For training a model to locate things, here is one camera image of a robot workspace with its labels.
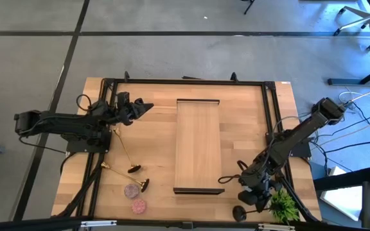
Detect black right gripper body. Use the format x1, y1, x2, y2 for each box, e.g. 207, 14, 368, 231
242, 171, 283, 201

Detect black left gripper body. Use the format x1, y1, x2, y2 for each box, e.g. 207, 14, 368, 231
116, 99, 141, 126

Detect black candlestick holder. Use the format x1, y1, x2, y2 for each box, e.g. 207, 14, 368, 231
232, 205, 271, 223

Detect gold candlestick holder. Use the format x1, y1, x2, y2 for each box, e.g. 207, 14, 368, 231
100, 162, 150, 193
113, 127, 142, 174

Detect purple round candle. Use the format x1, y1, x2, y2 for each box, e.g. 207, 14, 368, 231
123, 183, 140, 200

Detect pink round candle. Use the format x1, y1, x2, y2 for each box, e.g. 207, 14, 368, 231
130, 198, 147, 215

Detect green artificial plant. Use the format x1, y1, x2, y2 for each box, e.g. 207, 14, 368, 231
268, 189, 301, 225

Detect wooden riser shelf black legs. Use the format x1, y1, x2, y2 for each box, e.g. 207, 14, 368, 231
173, 98, 225, 195

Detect white board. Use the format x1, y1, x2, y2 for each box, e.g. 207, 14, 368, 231
319, 166, 363, 222

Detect black diagonal bar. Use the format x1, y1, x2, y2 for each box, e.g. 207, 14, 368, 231
313, 166, 370, 192

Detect black tripod leg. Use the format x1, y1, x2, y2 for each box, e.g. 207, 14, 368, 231
241, 0, 256, 15

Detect black rig beam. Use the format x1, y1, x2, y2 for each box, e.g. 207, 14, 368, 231
0, 215, 370, 231

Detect white office chair base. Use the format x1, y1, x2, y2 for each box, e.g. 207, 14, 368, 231
333, 5, 370, 51

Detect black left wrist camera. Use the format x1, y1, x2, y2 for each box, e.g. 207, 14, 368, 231
117, 92, 130, 108

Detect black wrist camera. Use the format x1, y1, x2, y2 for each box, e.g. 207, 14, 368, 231
238, 191, 258, 206
117, 92, 130, 108

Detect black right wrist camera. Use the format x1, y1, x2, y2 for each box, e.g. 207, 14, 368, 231
238, 191, 258, 206

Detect silver aluminium bracket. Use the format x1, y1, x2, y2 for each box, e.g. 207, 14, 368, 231
80, 219, 118, 228
257, 223, 295, 231

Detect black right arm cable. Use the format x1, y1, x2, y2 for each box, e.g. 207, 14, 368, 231
217, 159, 249, 185

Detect black cable bundle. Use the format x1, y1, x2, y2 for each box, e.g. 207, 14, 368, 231
279, 175, 321, 223
56, 153, 105, 218

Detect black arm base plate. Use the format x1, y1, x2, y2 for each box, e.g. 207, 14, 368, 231
66, 126, 112, 153
266, 131, 312, 158

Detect black metal table frame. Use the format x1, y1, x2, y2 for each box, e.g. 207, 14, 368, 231
75, 71, 322, 225

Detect black floor cable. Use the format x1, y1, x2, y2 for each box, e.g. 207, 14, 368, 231
324, 139, 370, 154

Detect beige floor cable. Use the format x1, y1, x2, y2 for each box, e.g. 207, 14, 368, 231
313, 112, 370, 148

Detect white coiled cable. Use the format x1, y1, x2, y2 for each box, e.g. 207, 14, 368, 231
338, 90, 363, 107

